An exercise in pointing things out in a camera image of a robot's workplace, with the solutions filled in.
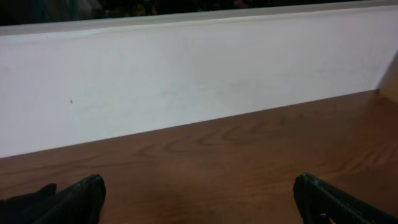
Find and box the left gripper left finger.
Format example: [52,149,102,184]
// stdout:
[18,174,106,224]

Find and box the black t-shirt with logo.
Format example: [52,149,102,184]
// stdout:
[1,183,57,223]

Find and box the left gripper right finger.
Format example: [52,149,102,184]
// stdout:
[293,173,397,224]

